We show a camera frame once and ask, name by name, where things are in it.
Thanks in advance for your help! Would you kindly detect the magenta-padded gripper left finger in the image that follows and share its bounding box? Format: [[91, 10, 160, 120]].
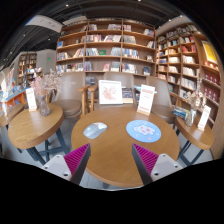
[[41, 143, 92, 186]]

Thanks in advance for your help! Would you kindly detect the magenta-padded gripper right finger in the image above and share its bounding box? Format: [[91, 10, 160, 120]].
[[131, 143, 184, 186]]

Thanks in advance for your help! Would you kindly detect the grey computer mouse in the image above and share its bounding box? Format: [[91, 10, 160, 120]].
[[82, 121, 108, 140]]

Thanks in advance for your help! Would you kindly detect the round blue mouse pad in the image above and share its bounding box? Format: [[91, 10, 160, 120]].
[[125, 119, 162, 144]]

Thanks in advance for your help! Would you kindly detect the round wooden side table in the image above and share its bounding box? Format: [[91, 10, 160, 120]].
[[174, 114, 215, 166], [7, 103, 69, 166]]

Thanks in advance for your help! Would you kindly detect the stack of books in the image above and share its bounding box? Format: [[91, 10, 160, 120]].
[[171, 105, 189, 120]]

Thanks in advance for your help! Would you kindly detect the large white sign card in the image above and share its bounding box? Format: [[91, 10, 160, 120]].
[[136, 84, 156, 117]]

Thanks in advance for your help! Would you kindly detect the glass vase with pink flowers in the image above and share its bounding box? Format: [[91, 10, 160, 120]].
[[30, 69, 63, 118]]

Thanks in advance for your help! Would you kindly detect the beige wooden-armed armchair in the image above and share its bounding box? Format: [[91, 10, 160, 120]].
[[49, 71, 92, 119], [133, 75, 178, 125], [88, 71, 136, 108]]

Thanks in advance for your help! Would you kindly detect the dark-covered standing book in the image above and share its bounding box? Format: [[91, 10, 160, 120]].
[[121, 87, 134, 104]]

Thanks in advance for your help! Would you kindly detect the small white sign card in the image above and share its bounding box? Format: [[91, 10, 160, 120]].
[[197, 104, 212, 132], [25, 87, 38, 112]]

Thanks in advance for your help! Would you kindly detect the blue flat book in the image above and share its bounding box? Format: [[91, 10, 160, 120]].
[[133, 84, 158, 94]]

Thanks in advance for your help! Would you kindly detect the white framed flower picture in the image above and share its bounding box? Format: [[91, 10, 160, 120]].
[[98, 79, 124, 106]]

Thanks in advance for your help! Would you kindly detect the colourful display stand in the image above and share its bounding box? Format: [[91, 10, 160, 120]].
[[0, 68, 28, 108]]

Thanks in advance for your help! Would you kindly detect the curved wooden bookshelf unit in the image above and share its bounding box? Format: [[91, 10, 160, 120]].
[[154, 22, 224, 134]]

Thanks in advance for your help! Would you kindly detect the distant wooden bookshelf unit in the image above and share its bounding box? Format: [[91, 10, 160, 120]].
[[17, 51, 38, 84]]

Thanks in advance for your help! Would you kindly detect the wide wooden bookshelf unit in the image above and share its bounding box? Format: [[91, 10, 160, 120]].
[[54, 18, 157, 84]]

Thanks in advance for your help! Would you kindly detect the white hanging ceiling panel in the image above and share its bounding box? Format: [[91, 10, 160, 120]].
[[24, 14, 64, 34]]

